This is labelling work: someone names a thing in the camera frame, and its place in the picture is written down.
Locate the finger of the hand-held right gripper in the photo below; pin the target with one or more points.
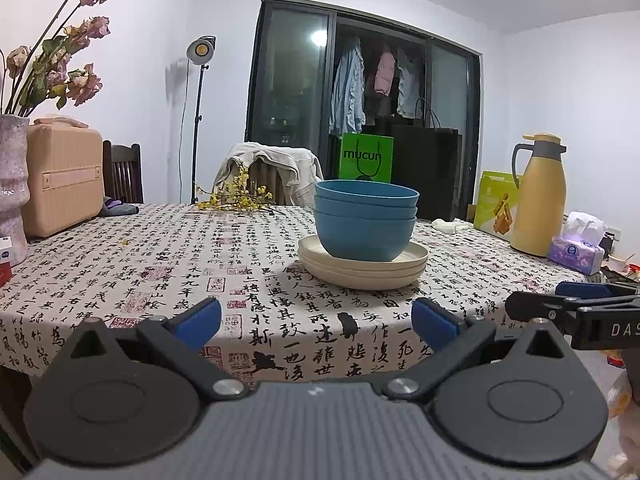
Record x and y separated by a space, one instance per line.
585 289
540 307

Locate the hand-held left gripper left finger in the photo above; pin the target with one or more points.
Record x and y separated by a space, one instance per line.
200 317

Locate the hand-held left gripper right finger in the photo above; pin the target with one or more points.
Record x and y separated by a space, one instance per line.
435 322

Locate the cream ribbed plate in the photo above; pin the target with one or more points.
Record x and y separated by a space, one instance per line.
362 284
310 249
360 271

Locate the blue bowl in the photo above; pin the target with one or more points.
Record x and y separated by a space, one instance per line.
365 195
365 211
365 240

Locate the person's right hand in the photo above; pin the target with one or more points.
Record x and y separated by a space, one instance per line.
631 440

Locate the purple tissue pack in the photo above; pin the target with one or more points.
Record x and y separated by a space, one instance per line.
575 250

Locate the calligraphy printed tablecloth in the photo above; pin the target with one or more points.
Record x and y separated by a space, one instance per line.
175 270

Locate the white glove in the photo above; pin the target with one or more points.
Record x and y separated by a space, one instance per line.
450 225

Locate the yellow thermos jug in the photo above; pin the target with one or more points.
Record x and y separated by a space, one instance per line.
537 200

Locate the yellow-green snack box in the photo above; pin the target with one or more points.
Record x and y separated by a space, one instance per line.
492 205

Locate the yellow flower branch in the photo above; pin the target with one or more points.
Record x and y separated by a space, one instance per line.
235 197

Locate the grey purple cloth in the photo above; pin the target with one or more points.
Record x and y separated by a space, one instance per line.
117 207

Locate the dark wooden chair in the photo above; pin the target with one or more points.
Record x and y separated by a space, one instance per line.
122 175
262 185

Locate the black paper bag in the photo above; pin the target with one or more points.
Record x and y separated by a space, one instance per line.
430 175

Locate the chair with beige jacket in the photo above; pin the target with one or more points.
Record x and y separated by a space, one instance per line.
295 170

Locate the green paper bag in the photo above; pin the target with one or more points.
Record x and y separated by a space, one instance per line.
365 157

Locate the pink suitcase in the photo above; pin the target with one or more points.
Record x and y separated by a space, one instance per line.
65 180

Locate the small white red box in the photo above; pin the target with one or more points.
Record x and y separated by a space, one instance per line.
5 260

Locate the pinkish grey vase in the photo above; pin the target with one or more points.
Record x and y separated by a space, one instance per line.
12 185

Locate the hanging pale shirt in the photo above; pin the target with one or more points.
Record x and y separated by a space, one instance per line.
410 85

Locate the hanging blue shirt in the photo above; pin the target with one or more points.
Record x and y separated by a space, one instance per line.
347 90

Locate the dark sliding glass door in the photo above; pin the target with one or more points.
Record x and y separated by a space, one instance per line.
290 85

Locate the hanging pink garment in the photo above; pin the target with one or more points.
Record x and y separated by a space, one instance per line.
386 72

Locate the studio light on stand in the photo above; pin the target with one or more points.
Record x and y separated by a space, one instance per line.
200 50

